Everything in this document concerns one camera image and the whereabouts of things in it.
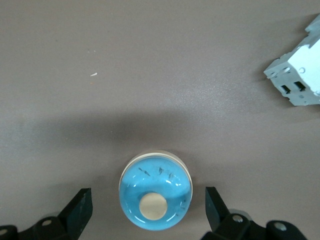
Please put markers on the white circuit breaker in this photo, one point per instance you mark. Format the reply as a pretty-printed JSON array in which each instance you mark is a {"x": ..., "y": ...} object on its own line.
[{"x": 300, "y": 67}]

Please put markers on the brown table cover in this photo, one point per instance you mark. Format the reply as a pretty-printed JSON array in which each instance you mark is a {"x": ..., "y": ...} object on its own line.
[{"x": 100, "y": 112}]

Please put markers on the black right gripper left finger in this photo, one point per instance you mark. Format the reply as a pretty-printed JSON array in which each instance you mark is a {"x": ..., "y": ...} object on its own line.
[{"x": 75, "y": 215}]

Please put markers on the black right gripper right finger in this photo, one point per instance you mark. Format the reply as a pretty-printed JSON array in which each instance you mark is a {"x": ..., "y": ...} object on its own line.
[{"x": 220, "y": 220}]

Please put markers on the blue dome call bell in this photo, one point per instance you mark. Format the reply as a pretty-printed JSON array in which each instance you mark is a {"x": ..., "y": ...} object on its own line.
[{"x": 155, "y": 180}]

